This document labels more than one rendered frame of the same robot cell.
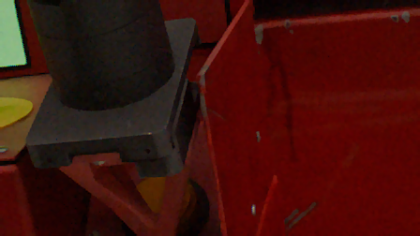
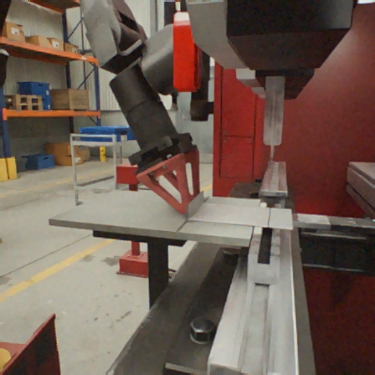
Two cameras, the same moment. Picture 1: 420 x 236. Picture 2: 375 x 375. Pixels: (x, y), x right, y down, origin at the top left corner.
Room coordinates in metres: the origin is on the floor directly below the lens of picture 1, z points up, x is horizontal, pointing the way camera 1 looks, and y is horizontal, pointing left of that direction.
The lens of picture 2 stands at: (0.83, -0.34, 1.13)
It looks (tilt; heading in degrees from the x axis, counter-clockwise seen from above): 12 degrees down; 82
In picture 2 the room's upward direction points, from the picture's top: straight up
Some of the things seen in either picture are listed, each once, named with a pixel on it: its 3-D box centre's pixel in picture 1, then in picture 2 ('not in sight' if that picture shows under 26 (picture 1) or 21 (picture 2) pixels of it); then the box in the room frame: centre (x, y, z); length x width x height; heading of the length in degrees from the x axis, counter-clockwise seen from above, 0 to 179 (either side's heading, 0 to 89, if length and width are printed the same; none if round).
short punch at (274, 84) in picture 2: not in sight; (274, 120); (1.00, 0.06, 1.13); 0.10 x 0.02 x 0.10; 66
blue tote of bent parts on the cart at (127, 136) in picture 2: not in sight; (106, 135); (0.47, 3.48, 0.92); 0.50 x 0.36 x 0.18; 147
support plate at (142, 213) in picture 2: not in sight; (164, 211); (0.86, 0.12, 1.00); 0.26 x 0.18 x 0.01; 156
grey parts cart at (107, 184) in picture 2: not in sight; (118, 172); (0.57, 3.62, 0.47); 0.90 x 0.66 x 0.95; 57
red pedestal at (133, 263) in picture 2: not in sight; (134, 217); (0.78, 1.96, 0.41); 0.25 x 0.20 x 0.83; 156
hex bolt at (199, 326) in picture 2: not in sight; (202, 330); (0.89, -0.05, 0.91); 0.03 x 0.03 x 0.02
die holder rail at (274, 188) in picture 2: not in sight; (274, 187); (1.22, 0.56, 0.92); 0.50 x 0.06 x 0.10; 66
